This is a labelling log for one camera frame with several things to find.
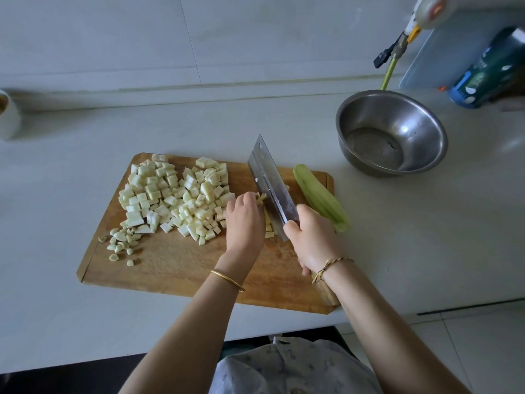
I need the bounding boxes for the pile of garlic cloves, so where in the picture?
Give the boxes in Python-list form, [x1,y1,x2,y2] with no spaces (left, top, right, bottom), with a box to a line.
[97,227,142,268]

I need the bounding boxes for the person's left hand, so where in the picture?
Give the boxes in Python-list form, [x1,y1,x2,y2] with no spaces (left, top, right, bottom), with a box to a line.
[223,191,267,277]

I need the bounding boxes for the person's right forearm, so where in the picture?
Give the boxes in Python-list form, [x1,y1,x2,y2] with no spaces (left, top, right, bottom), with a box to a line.
[316,260,470,394]

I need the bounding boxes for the light blue plastic board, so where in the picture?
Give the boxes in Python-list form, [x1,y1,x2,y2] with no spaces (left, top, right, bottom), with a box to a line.
[399,8,525,89]

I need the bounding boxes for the peeled green cucumber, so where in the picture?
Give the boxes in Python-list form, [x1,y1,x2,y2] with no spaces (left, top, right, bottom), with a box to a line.
[292,164,351,235]

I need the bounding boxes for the cleaver with wooden handle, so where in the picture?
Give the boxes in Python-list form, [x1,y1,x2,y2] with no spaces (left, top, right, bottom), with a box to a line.
[248,134,339,307]

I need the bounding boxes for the dark green trousers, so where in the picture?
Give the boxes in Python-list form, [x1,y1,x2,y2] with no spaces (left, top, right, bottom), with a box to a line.
[220,334,276,360]

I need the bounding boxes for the wooden cutting board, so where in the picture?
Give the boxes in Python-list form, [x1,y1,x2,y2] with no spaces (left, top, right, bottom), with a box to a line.
[76,152,341,315]

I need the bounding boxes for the person's right hand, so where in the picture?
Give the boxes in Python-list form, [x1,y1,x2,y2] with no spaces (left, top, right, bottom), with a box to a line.
[284,203,346,278]

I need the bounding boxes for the person's left forearm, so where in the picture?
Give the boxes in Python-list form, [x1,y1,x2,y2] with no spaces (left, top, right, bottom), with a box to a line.
[119,270,246,394]

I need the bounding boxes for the pile of white diced vegetable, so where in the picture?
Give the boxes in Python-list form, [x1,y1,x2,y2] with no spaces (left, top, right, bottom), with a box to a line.
[168,157,236,247]

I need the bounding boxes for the dark green bottle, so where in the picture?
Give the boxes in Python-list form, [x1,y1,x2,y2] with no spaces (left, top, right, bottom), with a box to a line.
[450,27,525,109]

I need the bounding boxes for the white patterned garment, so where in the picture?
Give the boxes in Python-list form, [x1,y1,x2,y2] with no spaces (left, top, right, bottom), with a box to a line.
[207,334,384,394]

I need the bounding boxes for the wall tap with hose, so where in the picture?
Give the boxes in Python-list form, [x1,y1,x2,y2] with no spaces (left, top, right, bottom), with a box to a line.
[373,32,410,69]

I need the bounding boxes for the deep stainless steel bowl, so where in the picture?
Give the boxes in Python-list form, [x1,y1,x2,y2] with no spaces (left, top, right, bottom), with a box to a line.
[335,89,449,178]

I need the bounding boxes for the braided cord bracelet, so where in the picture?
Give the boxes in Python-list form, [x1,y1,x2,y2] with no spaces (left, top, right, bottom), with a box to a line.
[310,256,355,286]

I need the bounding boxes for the peeled yellow potato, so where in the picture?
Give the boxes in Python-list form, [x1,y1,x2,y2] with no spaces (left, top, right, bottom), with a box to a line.
[256,191,278,240]

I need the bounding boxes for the white bowl of noodles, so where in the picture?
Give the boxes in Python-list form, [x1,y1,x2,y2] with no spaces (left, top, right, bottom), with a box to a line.
[0,88,23,142]

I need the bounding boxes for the gold bangle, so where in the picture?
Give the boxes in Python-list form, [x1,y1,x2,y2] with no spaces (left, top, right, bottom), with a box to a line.
[209,269,246,293]

